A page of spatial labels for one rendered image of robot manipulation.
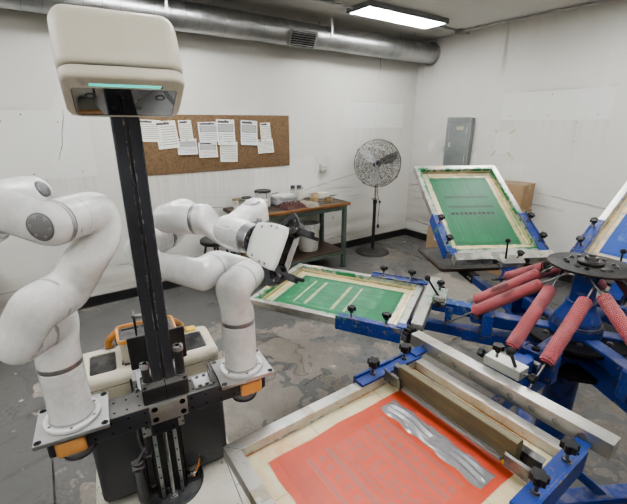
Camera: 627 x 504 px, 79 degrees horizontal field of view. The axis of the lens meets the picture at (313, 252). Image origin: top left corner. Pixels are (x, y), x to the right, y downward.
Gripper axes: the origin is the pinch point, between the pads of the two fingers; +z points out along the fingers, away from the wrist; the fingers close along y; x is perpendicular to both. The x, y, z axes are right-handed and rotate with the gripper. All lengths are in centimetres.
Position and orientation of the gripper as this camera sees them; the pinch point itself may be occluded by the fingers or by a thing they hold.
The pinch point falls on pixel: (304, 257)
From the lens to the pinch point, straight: 79.2
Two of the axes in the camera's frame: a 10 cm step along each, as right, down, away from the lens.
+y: -3.3, 9.4, 0.0
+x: -5.9, -2.1, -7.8
